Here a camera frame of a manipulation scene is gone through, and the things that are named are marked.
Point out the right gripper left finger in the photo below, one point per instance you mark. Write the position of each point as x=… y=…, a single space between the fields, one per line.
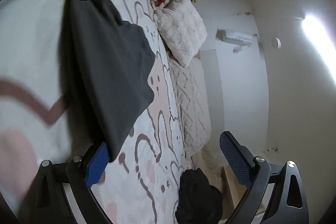
x=47 y=199

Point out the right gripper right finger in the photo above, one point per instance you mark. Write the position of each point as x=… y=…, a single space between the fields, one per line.
x=287 y=203

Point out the dark grey garment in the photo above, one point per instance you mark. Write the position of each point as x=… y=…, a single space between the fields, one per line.
x=113 y=62

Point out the pink cartoon bear bedsheet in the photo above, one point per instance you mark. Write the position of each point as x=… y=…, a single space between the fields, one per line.
x=43 y=117

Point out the black clothing pile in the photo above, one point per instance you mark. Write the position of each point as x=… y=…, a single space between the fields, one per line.
x=198 y=201

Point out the fluffy white pillow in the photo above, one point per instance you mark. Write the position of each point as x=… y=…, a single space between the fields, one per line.
x=182 y=29

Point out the beige textured blanket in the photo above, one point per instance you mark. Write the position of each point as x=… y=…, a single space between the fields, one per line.
x=189 y=87

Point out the bright tube light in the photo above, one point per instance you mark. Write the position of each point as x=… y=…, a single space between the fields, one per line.
x=317 y=34

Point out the round white wall sensor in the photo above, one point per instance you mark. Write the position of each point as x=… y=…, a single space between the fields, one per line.
x=276 y=43

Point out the white wall air conditioner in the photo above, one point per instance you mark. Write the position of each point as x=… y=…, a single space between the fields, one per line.
x=240 y=40

